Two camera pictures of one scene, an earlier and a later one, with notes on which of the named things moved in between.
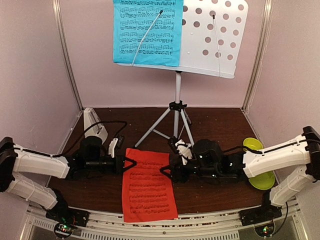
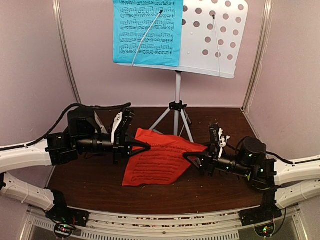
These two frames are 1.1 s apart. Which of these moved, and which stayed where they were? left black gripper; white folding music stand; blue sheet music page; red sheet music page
Moved: left black gripper; red sheet music page
Stayed: blue sheet music page; white folding music stand
